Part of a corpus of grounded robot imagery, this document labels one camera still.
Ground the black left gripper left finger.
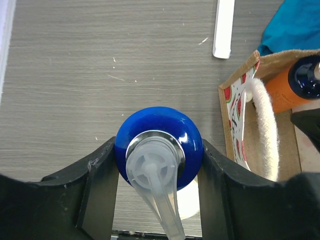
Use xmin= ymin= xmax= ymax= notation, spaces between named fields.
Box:
xmin=0 ymin=138 xmax=119 ymax=240

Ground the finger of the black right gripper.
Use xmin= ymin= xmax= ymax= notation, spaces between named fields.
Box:
xmin=290 ymin=108 xmax=320 ymax=150

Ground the blue pump bottle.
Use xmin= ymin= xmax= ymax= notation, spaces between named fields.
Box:
xmin=114 ymin=106 xmax=204 ymax=240

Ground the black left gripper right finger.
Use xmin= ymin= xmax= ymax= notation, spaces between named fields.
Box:
xmin=198 ymin=141 xmax=320 ymax=240

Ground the teal t-shirt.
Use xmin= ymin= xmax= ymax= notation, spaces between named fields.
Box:
xmin=257 ymin=0 xmax=320 ymax=56

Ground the dark pump bottle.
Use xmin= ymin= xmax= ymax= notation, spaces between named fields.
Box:
xmin=263 ymin=54 xmax=320 ymax=115

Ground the burlap canvas tote bag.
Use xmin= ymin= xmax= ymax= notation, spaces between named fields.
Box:
xmin=218 ymin=49 xmax=320 ymax=181

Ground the green bottle white cap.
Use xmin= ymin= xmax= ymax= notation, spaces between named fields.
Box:
xmin=177 ymin=177 xmax=200 ymax=220

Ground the metal clothes rack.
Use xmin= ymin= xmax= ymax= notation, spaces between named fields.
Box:
xmin=212 ymin=0 xmax=235 ymax=59

